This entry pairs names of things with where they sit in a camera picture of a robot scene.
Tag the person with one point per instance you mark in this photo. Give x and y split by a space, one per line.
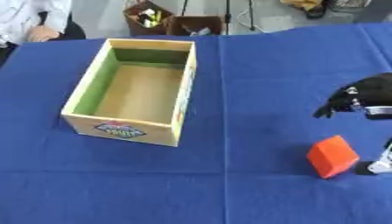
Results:
20 14

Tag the orange block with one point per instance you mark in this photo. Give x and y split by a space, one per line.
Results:
331 157

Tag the brown cardboard box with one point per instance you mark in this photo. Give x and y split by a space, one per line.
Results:
196 26

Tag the tan cardboard box green inside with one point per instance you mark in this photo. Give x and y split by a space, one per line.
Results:
138 93

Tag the yellow and black bag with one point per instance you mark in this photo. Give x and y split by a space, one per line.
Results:
309 5

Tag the person's hand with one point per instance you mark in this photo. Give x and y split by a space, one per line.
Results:
43 33

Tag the black tripod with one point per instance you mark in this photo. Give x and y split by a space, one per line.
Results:
227 14

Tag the brown open bag with items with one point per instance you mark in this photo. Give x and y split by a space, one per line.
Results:
148 17

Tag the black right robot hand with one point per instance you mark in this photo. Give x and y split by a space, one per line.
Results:
372 90

